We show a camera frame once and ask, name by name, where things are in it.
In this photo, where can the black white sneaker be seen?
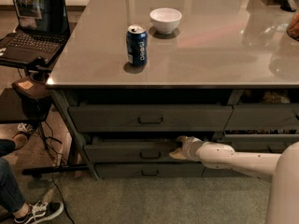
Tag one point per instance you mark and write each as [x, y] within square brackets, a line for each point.
[39, 212]

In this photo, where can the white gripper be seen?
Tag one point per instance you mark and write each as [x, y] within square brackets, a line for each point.
[191, 148]

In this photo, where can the black laptop stand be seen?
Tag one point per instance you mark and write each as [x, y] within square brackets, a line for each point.
[28, 100]

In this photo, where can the white ceramic bowl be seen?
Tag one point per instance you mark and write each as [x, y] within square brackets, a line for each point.
[165, 20]

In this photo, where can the blue jeans leg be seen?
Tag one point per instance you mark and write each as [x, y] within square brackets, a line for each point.
[10, 194]

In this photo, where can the blue soda can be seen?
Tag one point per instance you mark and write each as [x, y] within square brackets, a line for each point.
[137, 41]

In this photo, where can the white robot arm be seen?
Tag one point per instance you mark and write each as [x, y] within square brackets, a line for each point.
[281, 170]

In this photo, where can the black open laptop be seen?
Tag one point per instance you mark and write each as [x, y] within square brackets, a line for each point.
[40, 36]

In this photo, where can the brown object right edge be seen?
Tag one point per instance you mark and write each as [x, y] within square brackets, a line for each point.
[293, 27]

